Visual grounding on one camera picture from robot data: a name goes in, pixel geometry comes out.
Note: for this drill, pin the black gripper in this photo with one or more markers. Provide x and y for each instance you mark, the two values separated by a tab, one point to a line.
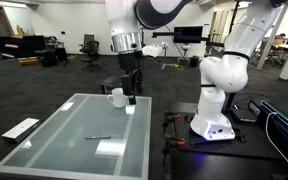
130	61

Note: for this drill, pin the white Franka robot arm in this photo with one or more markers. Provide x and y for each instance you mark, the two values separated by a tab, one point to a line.
224	70

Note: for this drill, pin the white ceramic mug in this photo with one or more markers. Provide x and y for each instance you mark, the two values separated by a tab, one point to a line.
119	99

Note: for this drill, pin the white tripod stand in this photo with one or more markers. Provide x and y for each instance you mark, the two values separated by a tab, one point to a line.
164	50

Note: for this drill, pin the black mesh office chair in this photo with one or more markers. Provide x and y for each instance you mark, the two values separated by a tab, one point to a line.
88	38
91	53

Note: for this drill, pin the black horizontal mounting bar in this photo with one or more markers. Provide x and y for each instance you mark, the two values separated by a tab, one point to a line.
160	34

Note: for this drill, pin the black waste bin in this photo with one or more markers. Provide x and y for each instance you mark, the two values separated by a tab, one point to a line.
194	61

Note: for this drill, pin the black monitor on stand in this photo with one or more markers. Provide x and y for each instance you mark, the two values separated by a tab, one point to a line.
188	34

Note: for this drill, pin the black cluttered desk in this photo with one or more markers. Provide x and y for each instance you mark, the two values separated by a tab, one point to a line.
55	50

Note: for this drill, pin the black slanted pole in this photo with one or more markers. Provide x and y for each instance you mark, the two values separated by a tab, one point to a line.
229	101

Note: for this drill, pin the yellow wooden planks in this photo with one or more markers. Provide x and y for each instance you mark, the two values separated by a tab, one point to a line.
29	60

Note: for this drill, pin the black flat box device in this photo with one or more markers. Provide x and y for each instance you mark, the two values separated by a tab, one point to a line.
243	115

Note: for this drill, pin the black low cabinet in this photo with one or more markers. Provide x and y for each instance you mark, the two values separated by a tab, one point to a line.
20	46

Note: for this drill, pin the white flat box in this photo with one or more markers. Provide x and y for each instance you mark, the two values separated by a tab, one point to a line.
20	129

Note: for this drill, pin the black tilted small screen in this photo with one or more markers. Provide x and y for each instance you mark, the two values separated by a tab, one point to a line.
254	108

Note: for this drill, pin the seated person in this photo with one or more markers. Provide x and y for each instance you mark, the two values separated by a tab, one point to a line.
279	37

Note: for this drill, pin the black computer case blue light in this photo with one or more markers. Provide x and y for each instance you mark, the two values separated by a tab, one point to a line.
284	133

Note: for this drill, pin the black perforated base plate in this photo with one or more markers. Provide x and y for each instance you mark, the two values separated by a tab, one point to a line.
257	146

